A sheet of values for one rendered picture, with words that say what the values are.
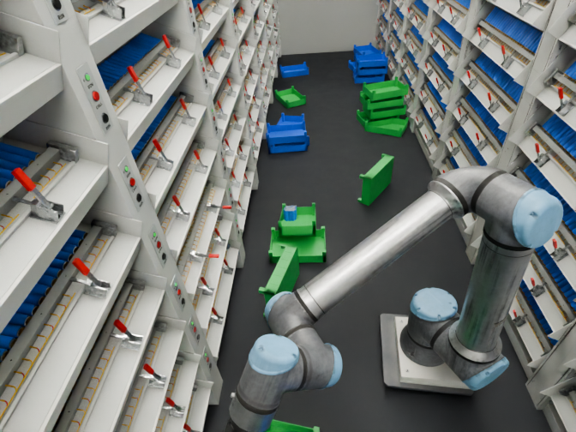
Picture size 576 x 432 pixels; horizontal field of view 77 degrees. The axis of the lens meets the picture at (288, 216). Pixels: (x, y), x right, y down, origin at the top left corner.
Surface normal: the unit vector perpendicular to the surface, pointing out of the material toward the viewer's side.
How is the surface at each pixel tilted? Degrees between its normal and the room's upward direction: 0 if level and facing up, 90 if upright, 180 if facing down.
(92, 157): 90
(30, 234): 23
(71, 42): 90
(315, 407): 0
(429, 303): 8
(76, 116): 90
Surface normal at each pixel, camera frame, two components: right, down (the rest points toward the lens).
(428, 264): -0.07, -0.76
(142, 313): 0.32, -0.71
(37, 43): -0.04, 0.65
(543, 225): 0.40, 0.42
